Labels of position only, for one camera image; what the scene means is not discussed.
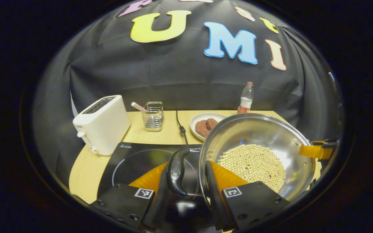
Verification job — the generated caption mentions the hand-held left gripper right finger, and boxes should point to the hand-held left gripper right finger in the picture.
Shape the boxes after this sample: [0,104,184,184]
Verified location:
[205,161,290,231]

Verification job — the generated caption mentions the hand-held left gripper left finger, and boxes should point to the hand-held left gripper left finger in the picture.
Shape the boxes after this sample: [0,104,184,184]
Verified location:
[89,161,171,231]

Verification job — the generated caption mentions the black induction cooktop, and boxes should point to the black induction cooktop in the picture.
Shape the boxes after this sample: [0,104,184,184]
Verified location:
[96,142,206,201]

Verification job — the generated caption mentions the stainless steel pot black handle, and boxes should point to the stainless steel pot black handle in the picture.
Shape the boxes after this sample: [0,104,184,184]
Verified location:
[166,113,316,207]

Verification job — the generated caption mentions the pile of soybeans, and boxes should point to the pile of soybeans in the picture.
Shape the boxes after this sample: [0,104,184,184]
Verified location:
[217,144,286,193]

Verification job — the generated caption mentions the white round plate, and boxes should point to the white round plate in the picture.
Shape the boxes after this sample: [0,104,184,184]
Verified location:
[190,113,227,141]

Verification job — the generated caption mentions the plastic water bottle red label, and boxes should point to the plastic water bottle red label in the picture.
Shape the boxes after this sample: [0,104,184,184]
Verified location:
[237,81,254,114]

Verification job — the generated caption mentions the white toaster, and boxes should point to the white toaster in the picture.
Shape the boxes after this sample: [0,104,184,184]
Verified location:
[73,95,130,156]

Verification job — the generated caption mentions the pink straw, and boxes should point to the pink straw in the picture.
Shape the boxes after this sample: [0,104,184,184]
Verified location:
[131,102,148,113]

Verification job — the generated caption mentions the black backdrop cloth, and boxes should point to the black backdrop cloth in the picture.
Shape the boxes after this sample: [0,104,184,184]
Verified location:
[33,0,344,182]

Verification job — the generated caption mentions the black power cable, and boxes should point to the black power cable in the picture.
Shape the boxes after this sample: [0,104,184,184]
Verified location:
[176,110,188,145]

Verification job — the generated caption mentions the metal wire basket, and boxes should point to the metal wire basket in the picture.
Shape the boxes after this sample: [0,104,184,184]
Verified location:
[142,101,164,131]

